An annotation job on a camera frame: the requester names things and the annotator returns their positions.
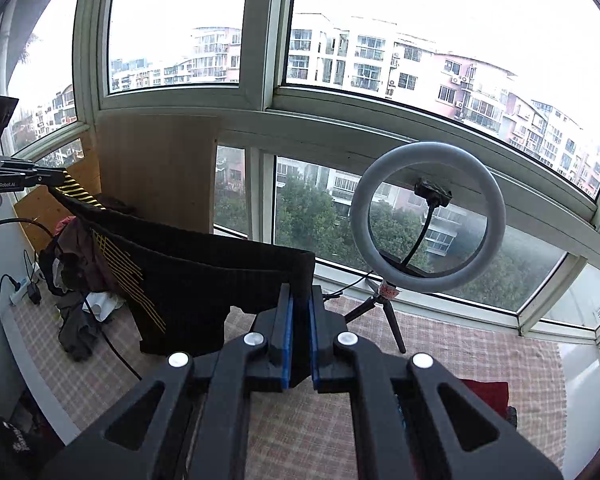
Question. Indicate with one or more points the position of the phone holder clamp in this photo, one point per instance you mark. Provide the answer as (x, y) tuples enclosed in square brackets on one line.
[(435, 195)]

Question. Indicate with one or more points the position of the pink plaid cloth mat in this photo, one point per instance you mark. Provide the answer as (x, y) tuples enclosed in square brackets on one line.
[(298, 434)]

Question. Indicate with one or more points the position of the large wooden board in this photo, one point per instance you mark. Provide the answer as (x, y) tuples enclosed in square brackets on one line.
[(163, 165)]

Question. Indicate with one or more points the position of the white ring light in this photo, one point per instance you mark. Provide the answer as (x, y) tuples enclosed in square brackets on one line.
[(414, 154)]

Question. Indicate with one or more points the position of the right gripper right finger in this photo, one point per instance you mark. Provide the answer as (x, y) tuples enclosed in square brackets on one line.
[(411, 417)]

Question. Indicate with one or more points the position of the small pine wood board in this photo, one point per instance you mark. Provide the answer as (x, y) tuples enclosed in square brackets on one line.
[(40, 206)]

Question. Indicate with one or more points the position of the white power strip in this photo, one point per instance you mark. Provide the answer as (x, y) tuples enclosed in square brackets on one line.
[(26, 289)]

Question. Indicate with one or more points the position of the pile of dark clothes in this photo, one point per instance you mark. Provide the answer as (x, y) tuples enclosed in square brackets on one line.
[(86, 295)]

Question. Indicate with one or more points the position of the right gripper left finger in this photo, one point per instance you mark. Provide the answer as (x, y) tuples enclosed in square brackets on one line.
[(189, 417)]

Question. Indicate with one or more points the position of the black garment yellow stripes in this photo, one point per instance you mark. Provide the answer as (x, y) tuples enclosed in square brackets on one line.
[(180, 285)]

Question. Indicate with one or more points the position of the red cloth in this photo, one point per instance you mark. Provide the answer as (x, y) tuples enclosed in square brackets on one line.
[(495, 394)]

